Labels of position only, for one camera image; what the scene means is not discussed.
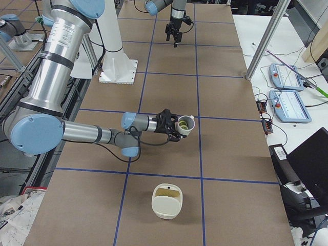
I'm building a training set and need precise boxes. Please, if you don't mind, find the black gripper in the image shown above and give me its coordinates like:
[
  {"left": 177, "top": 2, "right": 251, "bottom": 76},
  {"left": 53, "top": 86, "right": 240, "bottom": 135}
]
[
  {"left": 165, "top": 16, "right": 183, "bottom": 48},
  {"left": 153, "top": 109, "right": 187, "bottom": 141}
]

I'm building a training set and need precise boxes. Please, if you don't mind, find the white cup with handle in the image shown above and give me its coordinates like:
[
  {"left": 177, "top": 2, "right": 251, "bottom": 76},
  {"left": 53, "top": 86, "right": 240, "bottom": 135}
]
[{"left": 176, "top": 115, "right": 195, "bottom": 136}]

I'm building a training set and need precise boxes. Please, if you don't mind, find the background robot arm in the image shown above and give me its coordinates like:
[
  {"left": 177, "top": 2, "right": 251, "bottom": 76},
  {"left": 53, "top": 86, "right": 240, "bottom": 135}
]
[{"left": 1, "top": 14, "right": 44, "bottom": 51}]

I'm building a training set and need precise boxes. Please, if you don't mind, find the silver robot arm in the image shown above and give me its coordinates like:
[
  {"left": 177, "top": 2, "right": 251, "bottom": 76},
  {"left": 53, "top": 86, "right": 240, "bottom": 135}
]
[
  {"left": 144, "top": 0, "right": 192, "bottom": 48},
  {"left": 2, "top": 1, "right": 187, "bottom": 157}
]

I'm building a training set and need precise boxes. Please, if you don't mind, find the cream plastic basket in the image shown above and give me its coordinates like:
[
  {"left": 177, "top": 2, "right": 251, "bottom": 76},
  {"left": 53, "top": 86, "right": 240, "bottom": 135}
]
[{"left": 151, "top": 183, "right": 183, "bottom": 220}]

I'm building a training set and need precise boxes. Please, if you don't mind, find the orange terminal block upper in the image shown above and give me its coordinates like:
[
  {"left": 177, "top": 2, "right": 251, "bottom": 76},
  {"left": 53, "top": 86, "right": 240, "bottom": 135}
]
[{"left": 256, "top": 100, "right": 267, "bottom": 114}]

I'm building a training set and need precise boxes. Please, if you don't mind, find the orange terminal block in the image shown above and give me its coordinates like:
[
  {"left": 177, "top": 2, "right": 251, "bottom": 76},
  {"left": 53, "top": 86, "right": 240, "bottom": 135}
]
[
  {"left": 256, "top": 100, "right": 267, "bottom": 114},
  {"left": 261, "top": 118, "right": 273, "bottom": 135}
]

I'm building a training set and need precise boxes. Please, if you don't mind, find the orange terminal block lower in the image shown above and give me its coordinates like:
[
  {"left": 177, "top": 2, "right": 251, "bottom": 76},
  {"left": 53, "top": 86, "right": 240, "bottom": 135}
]
[{"left": 261, "top": 118, "right": 273, "bottom": 135}]

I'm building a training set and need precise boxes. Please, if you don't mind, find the lower teach pendant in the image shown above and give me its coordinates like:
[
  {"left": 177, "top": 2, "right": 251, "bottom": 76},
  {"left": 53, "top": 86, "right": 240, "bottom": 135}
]
[{"left": 269, "top": 90, "right": 312, "bottom": 124}]

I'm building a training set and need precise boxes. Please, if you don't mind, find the teach pendant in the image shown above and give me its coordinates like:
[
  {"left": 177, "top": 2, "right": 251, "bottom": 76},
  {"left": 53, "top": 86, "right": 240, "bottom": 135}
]
[
  {"left": 269, "top": 90, "right": 312, "bottom": 124},
  {"left": 269, "top": 63, "right": 304, "bottom": 91}
]

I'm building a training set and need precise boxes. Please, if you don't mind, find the upper teach pendant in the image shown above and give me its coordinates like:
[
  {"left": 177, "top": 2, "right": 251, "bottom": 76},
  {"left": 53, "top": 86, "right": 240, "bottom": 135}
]
[{"left": 269, "top": 63, "right": 304, "bottom": 91}]

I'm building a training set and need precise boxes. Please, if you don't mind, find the black laptop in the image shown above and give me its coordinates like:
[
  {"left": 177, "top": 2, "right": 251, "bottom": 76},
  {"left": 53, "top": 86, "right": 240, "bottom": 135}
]
[{"left": 287, "top": 127, "right": 327, "bottom": 205}]

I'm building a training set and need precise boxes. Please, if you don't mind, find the white crumpled cloth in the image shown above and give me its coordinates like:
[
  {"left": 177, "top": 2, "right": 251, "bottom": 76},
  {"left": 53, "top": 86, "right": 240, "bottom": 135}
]
[{"left": 1, "top": 187, "right": 47, "bottom": 245}]

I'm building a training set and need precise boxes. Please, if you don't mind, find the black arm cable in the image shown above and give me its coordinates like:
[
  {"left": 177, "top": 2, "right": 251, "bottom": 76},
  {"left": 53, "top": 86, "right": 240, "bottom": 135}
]
[
  {"left": 133, "top": 0, "right": 194, "bottom": 34},
  {"left": 97, "top": 125, "right": 171, "bottom": 163}
]

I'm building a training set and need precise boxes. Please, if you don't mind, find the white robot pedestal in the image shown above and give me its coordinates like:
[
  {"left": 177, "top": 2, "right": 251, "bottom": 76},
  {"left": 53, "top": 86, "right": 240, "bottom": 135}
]
[{"left": 98, "top": 1, "right": 138, "bottom": 85}]

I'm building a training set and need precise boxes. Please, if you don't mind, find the aluminium frame post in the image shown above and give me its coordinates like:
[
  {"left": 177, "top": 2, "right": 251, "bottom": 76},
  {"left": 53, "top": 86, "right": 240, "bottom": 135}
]
[{"left": 245, "top": 0, "right": 290, "bottom": 80}]

